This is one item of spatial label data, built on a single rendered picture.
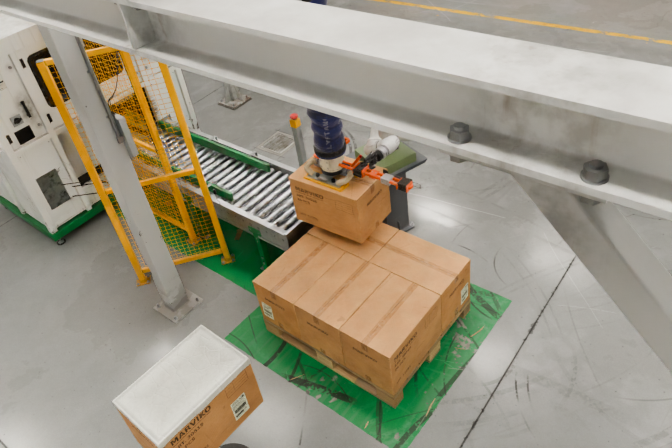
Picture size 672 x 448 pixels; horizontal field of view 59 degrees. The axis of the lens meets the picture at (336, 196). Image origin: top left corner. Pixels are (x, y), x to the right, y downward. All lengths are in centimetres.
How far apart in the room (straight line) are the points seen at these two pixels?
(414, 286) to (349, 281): 45
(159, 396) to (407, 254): 198
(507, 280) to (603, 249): 408
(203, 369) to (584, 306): 283
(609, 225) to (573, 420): 344
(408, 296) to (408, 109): 321
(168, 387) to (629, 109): 292
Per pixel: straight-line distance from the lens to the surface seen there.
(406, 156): 478
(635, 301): 90
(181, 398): 328
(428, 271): 421
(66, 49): 391
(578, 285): 497
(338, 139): 402
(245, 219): 488
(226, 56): 117
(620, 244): 87
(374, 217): 430
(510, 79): 76
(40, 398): 511
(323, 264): 435
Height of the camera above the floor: 358
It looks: 38 degrees down
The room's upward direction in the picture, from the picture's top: 9 degrees counter-clockwise
